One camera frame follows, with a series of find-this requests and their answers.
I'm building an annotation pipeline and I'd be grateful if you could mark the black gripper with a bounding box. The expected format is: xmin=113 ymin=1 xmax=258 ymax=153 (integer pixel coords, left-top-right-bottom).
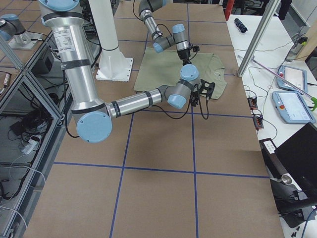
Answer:
xmin=177 ymin=49 xmax=191 ymax=65
xmin=190 ymin=90 xmax=200 ymax=107

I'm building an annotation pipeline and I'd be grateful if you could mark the olive green long-sleeve shirt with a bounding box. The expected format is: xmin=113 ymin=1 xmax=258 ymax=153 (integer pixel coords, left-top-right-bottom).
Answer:
xmin=134 ymin=47 xmax=227 ymax=99

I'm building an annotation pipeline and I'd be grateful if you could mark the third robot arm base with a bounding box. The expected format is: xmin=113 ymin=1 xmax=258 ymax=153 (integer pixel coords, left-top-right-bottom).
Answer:
xmin=0 ymin=13 xmax=36 ymax=50

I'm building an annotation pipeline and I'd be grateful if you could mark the folded dark blue umbrella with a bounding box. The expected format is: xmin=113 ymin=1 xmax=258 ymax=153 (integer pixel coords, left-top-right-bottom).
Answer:
xmin=234 ymin=18 xmax=248 ymax=33

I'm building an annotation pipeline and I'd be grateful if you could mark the near blue teach pendant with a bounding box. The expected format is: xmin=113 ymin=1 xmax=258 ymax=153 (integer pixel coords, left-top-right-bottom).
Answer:
xmin=272 ymin=91 xmax=316 ymax=124

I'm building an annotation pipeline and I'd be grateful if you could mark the blue teach pendant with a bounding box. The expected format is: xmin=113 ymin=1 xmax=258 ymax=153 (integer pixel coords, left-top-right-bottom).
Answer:
xmin=272 ymin=91 xmax=316 ymax=124
xmin=276 ymin=65 xmax=308 ymax=92

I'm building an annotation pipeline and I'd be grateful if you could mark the far blue teach pendant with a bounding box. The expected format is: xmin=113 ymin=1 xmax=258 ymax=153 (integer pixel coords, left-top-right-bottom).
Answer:
xmin=276 ymin=65 xmax=308 ymax=92

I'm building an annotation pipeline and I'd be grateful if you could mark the metal reacher grabber stick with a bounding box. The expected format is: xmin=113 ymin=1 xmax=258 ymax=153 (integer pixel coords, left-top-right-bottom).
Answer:
xmin=251 ymin=57 xmax=317 ymax=111

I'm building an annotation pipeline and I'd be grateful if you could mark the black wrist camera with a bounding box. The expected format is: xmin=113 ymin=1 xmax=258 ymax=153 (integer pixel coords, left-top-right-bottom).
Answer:
xmin=198 ymin=79 xmax=215 ymax=101
xmin=191 ymin=46 xmax=200 ymax=53

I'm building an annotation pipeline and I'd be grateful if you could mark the white central pedestal column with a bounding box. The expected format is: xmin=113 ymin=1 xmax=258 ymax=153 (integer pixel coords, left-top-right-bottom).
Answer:
xmin=89 ymin=0 xmax=133 ymax=82

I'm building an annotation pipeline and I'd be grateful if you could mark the aluminium frame post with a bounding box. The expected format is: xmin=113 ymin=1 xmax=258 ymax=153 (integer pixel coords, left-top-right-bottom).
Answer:
xmin=237 ymin=0 xmax=280 ymax=77

